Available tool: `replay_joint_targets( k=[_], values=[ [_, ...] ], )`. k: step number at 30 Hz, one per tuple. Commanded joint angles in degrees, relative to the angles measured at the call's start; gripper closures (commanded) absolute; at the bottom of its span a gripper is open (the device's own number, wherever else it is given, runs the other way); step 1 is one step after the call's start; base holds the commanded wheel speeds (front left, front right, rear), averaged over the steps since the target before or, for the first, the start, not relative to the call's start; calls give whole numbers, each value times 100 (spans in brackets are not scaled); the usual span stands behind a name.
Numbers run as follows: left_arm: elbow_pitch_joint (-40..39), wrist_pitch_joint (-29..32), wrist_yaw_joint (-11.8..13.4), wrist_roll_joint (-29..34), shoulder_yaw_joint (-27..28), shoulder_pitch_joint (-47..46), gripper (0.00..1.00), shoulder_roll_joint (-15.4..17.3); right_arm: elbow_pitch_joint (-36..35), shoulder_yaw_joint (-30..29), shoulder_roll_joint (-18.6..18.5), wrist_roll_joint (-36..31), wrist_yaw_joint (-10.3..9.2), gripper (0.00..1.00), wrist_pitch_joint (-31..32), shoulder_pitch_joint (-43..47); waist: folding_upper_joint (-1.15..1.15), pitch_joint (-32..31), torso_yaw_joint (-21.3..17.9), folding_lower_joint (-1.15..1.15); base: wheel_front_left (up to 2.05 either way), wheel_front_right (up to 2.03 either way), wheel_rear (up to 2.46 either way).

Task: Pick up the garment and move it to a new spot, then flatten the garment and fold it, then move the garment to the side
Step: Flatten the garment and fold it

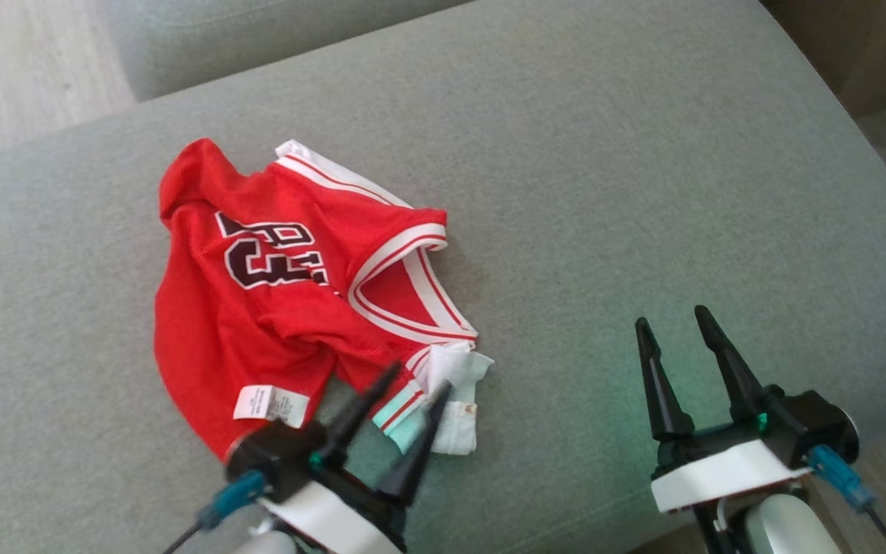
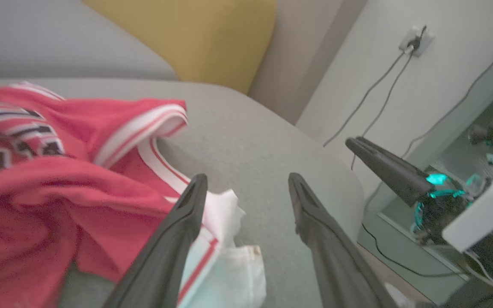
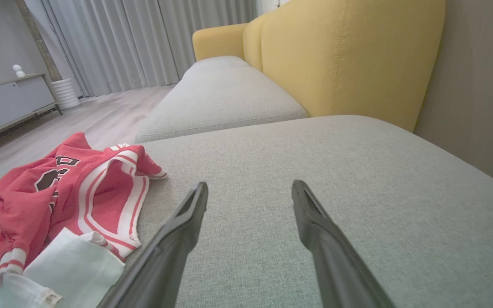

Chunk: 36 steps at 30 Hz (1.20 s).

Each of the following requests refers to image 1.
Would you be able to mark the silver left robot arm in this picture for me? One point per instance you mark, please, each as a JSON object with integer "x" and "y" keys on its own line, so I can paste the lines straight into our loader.
{"x": 262, "y": 545}

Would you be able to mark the yellow furniture panel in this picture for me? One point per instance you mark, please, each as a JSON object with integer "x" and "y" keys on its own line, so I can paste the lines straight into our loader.
{"x": 866, "y": 46}

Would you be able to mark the small grey sofa cushion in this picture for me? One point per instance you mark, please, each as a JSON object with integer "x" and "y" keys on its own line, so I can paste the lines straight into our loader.
{"x": 258, "y": 38}

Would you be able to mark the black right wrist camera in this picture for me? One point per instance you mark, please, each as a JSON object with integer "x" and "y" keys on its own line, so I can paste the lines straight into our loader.
{"x": 812, "y": 423}

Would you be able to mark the red basketball jersey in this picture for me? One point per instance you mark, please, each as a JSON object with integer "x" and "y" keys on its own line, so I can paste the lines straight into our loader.
{"x": 258, "y": 323}

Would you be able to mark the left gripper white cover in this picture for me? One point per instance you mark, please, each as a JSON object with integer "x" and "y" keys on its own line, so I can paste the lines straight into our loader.
{"x": 335, "y": 515}

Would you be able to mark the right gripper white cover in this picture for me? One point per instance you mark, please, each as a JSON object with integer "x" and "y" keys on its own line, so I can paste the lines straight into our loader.
{"x": 720, "y": 473}

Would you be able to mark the large grey sofa seat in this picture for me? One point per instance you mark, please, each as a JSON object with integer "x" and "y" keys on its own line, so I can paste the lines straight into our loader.
{"x": 604, "y": 192}

